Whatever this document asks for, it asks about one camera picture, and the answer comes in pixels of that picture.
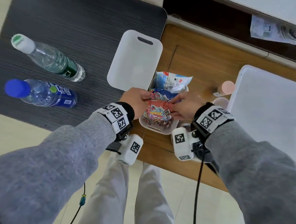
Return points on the person's leg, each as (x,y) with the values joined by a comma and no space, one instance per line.
(105,200)
(154,206)

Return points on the light blue white packet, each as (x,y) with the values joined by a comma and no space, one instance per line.
(170,80)

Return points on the green cap water bottle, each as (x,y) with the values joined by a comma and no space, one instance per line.
(48,58)

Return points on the pile of candies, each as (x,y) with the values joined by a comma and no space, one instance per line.
(162,124)

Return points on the white plastic basket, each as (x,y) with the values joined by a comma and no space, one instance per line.
(133,64)
(156,130)

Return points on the clear plastic cup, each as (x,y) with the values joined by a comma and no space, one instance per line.
(221,101)

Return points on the person's left forearm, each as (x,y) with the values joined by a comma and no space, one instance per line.
(39,164)

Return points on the printed paper sheet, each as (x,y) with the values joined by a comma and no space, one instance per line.
(265,29)

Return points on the large white tray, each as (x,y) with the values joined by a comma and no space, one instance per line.
(271,105)

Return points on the person's right forearm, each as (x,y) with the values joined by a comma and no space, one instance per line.
(259,177)

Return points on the blue cap water bottle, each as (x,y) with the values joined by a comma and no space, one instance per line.
(44,94)

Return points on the white marker wrist tracker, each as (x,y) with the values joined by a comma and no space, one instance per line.
(181,142)
(131,152)

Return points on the dark blue snack packet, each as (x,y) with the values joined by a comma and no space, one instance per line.
(164,94)

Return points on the steel kettle with black lid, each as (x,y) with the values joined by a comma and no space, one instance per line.
(210,157)

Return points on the white marker right wrist tracker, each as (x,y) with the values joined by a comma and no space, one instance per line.
(181,142)

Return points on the person's left leg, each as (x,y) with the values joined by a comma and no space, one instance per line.
(105,200)

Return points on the red snack packet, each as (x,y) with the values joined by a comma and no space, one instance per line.
(158,111)

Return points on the small pink capped bottle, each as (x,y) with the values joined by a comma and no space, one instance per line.
(228,86)

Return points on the person's left hand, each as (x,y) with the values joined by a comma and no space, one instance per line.
(136,100)

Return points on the person's right leg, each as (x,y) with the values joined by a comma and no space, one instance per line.
(154,206)

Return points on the white marker left wrist tracker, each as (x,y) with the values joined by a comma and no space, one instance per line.
(131,152)

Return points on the person's right hand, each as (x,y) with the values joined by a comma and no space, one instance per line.
(188,105)

